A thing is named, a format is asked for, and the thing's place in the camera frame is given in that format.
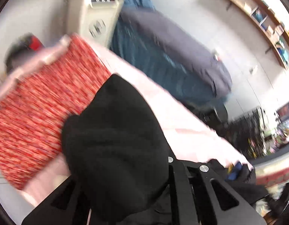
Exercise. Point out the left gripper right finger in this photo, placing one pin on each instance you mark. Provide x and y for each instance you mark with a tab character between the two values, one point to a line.
199	196

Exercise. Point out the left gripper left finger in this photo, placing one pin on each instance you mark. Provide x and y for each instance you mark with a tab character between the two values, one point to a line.
66	205

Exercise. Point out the black jacket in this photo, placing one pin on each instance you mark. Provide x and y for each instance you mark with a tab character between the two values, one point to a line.
118	152

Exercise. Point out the pink bed sheet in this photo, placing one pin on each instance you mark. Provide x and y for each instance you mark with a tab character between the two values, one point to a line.
189	138

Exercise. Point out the red floral patterned garment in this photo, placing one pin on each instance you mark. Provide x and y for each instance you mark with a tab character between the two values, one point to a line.
32	115

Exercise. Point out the teal blue bed sheet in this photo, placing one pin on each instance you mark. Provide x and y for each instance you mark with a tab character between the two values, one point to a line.
142	53

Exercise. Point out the dark grey duvet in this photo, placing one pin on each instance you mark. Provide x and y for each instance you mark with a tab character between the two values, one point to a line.
181	47

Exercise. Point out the beige medical machine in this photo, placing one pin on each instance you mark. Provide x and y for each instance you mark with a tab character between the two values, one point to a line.
93	20

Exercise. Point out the wooden wall shelf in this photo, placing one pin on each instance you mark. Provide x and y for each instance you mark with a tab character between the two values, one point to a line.
269	25

